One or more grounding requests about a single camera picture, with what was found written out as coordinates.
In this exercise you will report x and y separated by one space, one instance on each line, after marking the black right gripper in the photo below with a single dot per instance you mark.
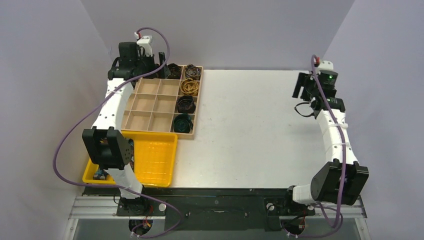
299 85

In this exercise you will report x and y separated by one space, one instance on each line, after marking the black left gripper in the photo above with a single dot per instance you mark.
162 73

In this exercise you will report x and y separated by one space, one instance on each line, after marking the green navy striped tie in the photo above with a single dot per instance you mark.
182 123

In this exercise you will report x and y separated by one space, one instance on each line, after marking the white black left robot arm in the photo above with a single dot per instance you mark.
119 89

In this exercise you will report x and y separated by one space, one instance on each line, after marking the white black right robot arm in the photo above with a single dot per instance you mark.
342 178

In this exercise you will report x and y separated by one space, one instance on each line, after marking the rolled black gold tie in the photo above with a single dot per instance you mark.
175 71

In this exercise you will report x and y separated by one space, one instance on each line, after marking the rolled yellow beetle tie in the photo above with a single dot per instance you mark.
189 87

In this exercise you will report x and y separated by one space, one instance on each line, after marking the rolled grey patterned tie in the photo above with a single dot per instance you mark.
193 72

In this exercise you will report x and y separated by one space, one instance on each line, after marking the wooden compartment organizer box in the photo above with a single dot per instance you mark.
152 106

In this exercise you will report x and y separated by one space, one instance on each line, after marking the rolled navy floral tie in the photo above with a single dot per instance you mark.
185 104

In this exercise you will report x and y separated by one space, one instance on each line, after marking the yellow plastic tray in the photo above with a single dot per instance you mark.
155 159

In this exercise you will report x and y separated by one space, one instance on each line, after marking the floral dark tie in tray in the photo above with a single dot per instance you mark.
102 175

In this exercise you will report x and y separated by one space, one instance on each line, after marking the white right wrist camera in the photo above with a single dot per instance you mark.
323 65

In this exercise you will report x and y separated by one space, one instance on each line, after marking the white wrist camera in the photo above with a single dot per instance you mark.
323 65
145 42

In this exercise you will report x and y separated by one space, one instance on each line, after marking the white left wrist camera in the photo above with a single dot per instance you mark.
145 42

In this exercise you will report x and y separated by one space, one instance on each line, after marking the aluminium black mounting rail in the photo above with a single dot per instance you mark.
220 209

